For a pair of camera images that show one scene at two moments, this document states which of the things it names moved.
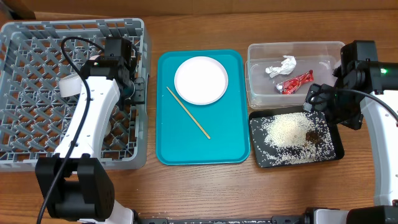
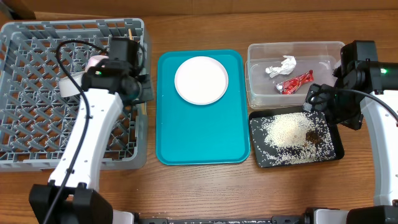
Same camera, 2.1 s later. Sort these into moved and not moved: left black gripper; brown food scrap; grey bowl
Moved: left black gripper
Not moved: grey bowl; brown food scrap
